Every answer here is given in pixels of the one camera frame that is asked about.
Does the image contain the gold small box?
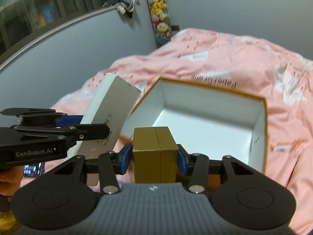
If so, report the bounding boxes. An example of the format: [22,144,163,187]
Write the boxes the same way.
[133,127,178,183]

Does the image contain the white long box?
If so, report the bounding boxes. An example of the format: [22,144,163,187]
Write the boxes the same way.
[65,72,142,187]

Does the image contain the person's left hand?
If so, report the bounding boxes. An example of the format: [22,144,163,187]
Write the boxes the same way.
[0,166,24,196]

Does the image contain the smartphone with lit screen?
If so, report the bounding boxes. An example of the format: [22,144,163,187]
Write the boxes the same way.
[23,162,45,178]

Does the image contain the orange cardboard storage box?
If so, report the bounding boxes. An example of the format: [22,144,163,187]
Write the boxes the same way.
[121,78,268,173]

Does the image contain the pink patterned duvet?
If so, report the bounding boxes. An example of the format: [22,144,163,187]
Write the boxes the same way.
[20,28,313,235]

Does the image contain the grey plush toy on ledge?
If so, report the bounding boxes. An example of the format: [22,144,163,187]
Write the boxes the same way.
[102,0,141,19]

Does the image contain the hanging plush toy organizer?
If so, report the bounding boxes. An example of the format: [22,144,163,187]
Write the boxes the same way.
[147,0,172,48]

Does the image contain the dark window frame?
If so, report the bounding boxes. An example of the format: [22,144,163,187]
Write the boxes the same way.
[1,0,107,63]

